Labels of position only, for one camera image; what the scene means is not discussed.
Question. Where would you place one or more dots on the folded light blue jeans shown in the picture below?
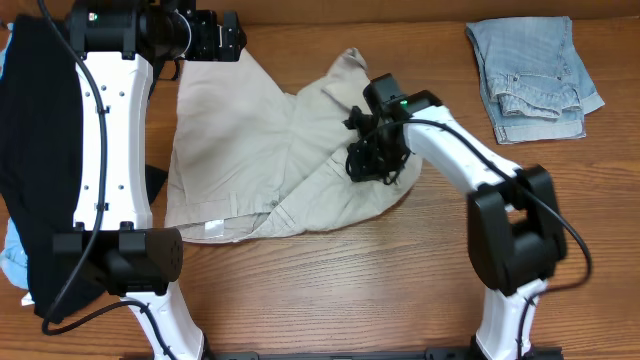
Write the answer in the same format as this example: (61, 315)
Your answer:
(533, 83)

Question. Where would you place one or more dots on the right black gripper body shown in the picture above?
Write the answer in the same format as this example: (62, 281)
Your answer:
(368, 145)

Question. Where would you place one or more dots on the black garment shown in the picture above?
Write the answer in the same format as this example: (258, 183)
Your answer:
(41, 149)

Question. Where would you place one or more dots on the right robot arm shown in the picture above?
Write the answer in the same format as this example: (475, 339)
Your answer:
(514, 239)

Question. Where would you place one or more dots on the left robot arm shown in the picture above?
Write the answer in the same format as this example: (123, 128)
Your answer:
(119, 48)

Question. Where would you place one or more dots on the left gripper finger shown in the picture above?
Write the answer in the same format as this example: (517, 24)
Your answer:
(240, 43)
(230, 20)

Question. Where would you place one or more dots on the light blue garment underneath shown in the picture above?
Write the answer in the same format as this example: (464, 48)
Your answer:
(14, 261)

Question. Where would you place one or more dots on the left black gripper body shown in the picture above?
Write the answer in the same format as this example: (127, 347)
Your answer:
(220, 38)

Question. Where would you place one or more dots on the beige khaki shorts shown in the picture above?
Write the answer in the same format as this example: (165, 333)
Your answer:
(252, 161)

